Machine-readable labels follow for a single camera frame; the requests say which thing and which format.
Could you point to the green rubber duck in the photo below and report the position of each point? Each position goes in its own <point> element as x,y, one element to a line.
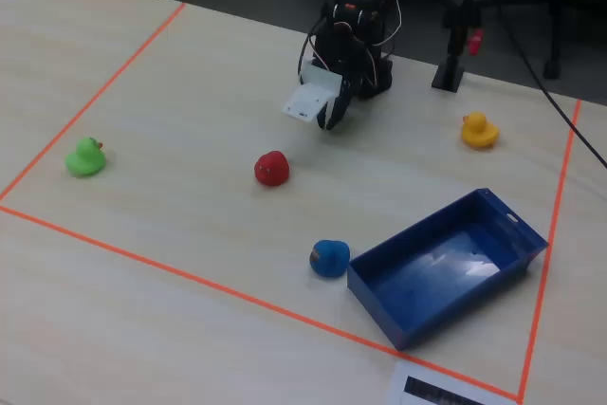
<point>85,158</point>

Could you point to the orange tape border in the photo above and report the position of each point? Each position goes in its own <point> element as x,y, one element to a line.
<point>142,260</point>

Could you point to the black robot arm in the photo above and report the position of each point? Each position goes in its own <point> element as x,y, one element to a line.
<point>341,51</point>

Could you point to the red rubber duck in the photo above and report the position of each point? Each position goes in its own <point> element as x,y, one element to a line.
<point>271,169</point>

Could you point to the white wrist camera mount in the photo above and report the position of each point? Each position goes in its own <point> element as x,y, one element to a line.
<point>308,99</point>

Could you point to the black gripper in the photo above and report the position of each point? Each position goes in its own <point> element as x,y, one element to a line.
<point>340,102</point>

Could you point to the yellow rubber duck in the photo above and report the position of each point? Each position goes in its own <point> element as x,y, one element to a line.
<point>479,132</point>

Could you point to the small black clamp base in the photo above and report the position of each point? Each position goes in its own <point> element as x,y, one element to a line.
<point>450,73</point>

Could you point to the blue plastic box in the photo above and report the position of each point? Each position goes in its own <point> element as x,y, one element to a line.
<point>427,281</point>

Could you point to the blue rubber duck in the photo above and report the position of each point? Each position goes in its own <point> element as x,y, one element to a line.
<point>329,259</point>

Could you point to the white paper with black bar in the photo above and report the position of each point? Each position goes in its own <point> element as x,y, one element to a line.
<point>398,376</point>

